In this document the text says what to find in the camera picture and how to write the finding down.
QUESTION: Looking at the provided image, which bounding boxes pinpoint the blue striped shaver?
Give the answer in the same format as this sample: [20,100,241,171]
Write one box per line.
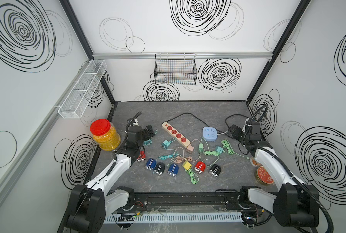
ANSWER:
[168,164,179,177]

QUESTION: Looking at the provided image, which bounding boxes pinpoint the red shaver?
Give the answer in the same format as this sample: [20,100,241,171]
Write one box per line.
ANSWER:
[194,161,206,174]
[137,151,146,162]

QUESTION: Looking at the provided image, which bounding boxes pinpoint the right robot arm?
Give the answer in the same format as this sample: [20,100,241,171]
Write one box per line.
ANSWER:
[226,119,334,233]

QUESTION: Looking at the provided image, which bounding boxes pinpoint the teal cable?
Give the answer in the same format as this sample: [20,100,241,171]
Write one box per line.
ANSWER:
[143,129,159,147]
[157,147,181,164]

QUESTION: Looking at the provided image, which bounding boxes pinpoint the beige power strip red sockets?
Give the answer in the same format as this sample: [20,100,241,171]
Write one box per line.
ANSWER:
[161,121,191,148]

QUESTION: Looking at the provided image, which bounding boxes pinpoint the black shaver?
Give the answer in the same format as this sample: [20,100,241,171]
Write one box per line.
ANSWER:
[153,162,165,175]
[209,164,221,178]

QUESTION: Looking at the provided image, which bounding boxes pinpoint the black power cord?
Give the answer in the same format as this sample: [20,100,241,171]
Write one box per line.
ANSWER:
[167,113,249,136]

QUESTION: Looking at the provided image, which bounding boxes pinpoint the pink charging cable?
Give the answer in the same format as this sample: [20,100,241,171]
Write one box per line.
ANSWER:
[172,139,210,164]

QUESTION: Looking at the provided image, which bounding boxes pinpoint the teal charger adapter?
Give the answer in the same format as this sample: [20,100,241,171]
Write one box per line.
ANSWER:
[162,139,176,149]

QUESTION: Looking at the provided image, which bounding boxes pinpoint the light green cable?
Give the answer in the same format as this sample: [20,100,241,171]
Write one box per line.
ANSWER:
[185,168,199,185]

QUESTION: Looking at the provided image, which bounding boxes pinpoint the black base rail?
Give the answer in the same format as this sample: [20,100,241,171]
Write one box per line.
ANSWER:
[126,189,252,210]

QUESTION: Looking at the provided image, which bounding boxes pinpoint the green charger adapter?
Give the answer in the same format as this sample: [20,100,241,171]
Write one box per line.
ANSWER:
[198,143,204,154]
[215,146,223,154]

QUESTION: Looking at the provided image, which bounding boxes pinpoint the blue shaver left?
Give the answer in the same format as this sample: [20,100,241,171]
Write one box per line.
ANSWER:
[145,158,157,170]

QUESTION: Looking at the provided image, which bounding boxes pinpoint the yellow-green charger adapter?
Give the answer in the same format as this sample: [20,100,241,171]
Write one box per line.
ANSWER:
[183,161,192,170]

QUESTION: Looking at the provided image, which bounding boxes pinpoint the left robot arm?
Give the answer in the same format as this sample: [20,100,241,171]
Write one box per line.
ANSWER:
[63,125,155,233]

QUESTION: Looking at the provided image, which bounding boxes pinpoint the white slotted cable duct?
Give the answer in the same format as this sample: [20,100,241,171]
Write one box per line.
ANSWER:
[105,212,243,224]

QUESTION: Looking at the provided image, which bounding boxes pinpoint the red round tin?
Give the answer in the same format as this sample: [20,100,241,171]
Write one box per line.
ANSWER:
[255,166,274,185]

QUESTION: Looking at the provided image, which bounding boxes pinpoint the black wire basket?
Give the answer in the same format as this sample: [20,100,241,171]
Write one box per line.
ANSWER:
[154,53,198,85]

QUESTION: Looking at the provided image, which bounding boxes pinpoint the white wire shelf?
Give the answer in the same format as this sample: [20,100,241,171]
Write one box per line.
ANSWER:
[58,60,107,119]

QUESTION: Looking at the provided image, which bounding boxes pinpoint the pink charger adapter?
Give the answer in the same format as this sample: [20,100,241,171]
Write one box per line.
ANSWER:
[186,145,194,154]

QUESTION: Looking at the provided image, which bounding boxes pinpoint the yellow jar red lid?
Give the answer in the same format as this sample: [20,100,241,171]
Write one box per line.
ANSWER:
[90,119,121,151]

